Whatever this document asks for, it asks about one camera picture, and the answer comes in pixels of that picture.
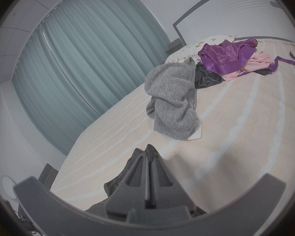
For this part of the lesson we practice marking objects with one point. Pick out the grey knit garment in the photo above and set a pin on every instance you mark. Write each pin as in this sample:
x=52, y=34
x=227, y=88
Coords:
x=172, y=95

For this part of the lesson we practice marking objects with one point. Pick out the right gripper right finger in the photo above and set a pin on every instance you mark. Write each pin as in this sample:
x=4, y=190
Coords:
x=174, y=197

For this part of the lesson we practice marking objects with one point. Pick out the pink garment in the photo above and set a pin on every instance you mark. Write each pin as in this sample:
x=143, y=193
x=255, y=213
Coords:
x=258, y=60

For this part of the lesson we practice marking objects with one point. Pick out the black shiny garment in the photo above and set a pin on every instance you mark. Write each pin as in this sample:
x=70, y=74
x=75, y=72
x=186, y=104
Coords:
x=206, y=79

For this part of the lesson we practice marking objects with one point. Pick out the grey bedside table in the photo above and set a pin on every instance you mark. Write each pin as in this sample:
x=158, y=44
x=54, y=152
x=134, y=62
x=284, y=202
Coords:
x=174, y=45

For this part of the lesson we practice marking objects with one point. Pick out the bed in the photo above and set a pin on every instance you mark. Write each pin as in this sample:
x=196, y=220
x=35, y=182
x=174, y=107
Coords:
x=236, y=119

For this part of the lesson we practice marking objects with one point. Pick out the purple satin garment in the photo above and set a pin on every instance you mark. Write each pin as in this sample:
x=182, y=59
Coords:
x=218, y=55

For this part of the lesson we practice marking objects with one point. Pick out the blue-green curtain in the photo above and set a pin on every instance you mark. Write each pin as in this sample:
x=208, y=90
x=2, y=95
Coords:
x=100, y=45
x=51, y=95

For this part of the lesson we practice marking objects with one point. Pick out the dark grey garment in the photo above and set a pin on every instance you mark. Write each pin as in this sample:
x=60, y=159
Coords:
x=263, y=71

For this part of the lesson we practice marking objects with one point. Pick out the white printed pillow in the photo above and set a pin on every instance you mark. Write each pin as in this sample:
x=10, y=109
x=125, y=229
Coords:
x=184, y=53

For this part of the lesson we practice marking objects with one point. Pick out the black T-shirt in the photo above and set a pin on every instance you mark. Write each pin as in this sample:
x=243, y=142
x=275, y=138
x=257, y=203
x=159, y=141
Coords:
x=115, y=183

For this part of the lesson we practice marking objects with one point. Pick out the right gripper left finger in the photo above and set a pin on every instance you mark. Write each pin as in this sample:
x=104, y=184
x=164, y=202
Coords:
x=123, y=198

